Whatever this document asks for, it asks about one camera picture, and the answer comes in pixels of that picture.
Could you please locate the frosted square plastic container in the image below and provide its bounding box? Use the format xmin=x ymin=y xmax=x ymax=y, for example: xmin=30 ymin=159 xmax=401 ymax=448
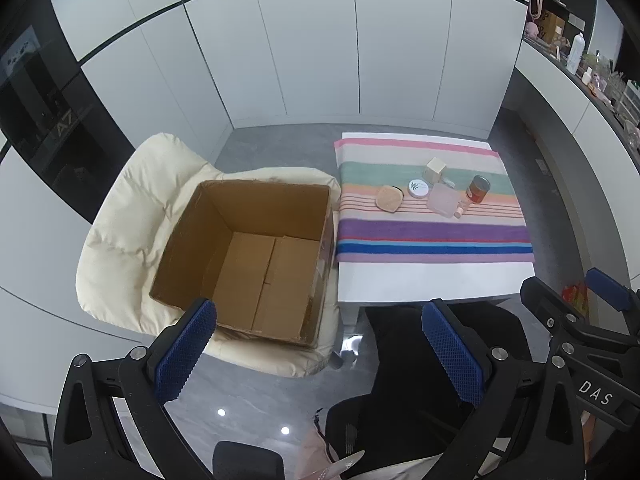
xmin=426 ymin=182 xmax=463 ymax=219

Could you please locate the white sideboard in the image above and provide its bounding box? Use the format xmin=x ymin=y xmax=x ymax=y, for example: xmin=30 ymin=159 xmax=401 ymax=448
xmin=515 ymin=35 xmax=640 ymax=281

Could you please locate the white low table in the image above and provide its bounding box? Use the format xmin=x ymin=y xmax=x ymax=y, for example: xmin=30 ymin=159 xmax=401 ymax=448
xmin=333 ymin=131 xmax=538 ymax=326

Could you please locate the cream padded chair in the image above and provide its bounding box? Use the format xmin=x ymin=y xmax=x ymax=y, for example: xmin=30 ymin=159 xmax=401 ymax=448
xmin=75 ymin=132 xmax=343 ymax=378

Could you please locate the brown cardboard box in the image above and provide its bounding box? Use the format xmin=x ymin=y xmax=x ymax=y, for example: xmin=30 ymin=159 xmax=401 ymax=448
xmin=149 ymin=180 xmax=335 ymax=350

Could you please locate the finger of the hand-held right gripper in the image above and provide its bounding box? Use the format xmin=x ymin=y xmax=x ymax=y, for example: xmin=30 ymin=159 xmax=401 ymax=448
xmin=520 ymin=276 xmax=576 ymax=356
xmin=567 ymin=267 xmax=640 ymax=341

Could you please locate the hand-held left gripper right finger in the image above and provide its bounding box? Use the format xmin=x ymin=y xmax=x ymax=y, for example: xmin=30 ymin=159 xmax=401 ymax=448
xmin=421 ymin=299 xmax=586 ymax=480

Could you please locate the red can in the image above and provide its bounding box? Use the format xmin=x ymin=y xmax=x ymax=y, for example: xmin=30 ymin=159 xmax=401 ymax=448
xmin=466 ymin=175 xmax=491 ymax=204

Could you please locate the striped colourful cloth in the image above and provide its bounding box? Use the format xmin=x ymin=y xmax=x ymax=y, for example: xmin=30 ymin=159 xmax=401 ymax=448
xmin=333 ymin=137 xmax=537 ymax=264

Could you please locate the beige rounded compact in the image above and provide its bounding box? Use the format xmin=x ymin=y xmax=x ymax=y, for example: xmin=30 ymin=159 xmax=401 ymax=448
xmin=375 ymin=185 xmax=404 ymax=214

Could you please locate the pale pink cloth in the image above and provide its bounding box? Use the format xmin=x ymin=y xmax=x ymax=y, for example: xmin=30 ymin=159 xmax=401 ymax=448
xmin=295 ymin=407 xmax=368 ymax=480

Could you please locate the black office chair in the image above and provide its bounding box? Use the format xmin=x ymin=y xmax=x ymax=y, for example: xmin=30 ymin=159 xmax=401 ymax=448
xmin=212 ymin=302 xmax=533 ymax=480

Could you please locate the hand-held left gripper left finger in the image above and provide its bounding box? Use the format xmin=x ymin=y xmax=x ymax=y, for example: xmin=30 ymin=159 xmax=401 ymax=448
xmin=52 ymin=297 xmax=218 ymax=480

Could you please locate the red printed box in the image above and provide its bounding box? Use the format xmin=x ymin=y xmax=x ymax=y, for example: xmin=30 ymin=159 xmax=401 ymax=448
xmin=562 ymin=282 xmax=591 ymax=318

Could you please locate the brown carton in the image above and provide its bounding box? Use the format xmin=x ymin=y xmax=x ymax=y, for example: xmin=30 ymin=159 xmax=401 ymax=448
xmin=539 ymin=10 xmax=568 ymax=43

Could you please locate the clear drawer organizer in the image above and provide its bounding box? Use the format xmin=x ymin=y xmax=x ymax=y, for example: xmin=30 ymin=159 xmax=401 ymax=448
xmin=611 ymin=80 xmax=640 ymax=121

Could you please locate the beige cube box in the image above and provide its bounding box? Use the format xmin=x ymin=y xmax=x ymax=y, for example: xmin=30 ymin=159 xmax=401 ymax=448
xmin=424 ymin=157 xmax=447 ymax=184

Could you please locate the white spray bottle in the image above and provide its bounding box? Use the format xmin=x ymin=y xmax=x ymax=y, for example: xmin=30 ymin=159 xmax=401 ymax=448
xmin=566 ymin=33 xmax=586 ymax=75

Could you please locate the black glass cabinet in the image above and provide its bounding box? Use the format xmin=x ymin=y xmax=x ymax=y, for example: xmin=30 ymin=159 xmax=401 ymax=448
xmin=0 ymin=0 xmax=136 ymax=226

